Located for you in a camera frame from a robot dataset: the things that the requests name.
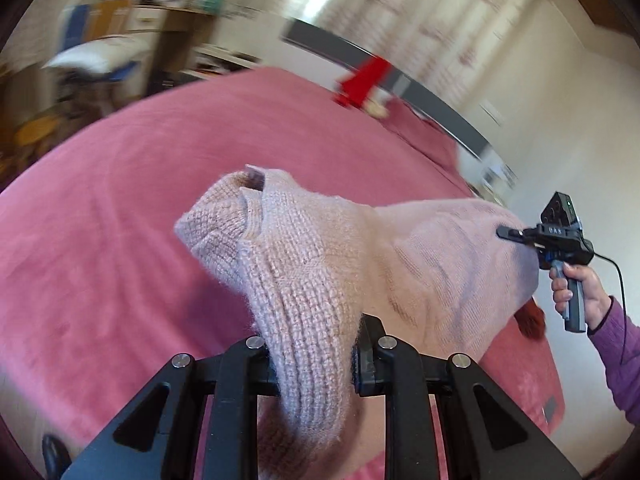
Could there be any light pink knit sweater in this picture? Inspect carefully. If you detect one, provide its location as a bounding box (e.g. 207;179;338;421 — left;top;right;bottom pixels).
175;167;539;479

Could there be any purple sleeved right forearm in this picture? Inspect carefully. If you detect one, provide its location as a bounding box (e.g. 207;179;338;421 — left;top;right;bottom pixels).
588;296;640;426

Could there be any person's right hand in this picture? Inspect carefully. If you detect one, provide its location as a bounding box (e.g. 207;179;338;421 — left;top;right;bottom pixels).
549;263;612;332

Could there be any dark pink pillow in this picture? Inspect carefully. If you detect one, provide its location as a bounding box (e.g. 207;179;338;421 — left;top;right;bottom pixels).
381;98;458;174

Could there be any pink bed cover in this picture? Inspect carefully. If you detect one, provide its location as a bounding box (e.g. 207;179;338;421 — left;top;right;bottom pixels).
1;68;563;449

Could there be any red cloth on headboard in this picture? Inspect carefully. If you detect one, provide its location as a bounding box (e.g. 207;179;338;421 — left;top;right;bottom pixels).
333;55;390;110

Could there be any white patterned curtain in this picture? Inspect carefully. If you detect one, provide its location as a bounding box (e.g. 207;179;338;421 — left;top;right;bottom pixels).
285;0;533;107

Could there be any dark grey headboard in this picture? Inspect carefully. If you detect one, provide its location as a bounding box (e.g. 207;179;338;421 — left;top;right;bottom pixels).
281;20;490;158

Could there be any brown wooden desk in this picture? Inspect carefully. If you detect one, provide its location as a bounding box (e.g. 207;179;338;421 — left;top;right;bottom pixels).
82;0;218;98

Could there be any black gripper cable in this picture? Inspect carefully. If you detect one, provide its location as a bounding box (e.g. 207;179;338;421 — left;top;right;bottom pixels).
591;251;629;366

